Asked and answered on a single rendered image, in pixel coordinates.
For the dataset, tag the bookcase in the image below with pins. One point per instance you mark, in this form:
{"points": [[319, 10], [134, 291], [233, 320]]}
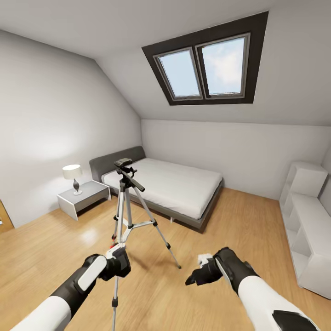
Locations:
{"points": [[307, 226]]}

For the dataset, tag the table lamp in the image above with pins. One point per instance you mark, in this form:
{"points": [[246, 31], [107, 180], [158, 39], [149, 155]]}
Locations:
{"points": [[73, 172]]}

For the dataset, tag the bed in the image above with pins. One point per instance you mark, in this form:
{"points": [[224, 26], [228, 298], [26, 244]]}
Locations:
{"points": [[182, 192]]}

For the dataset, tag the nightstand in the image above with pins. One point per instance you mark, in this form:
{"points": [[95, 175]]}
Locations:
{"points": [[91, 192]]}

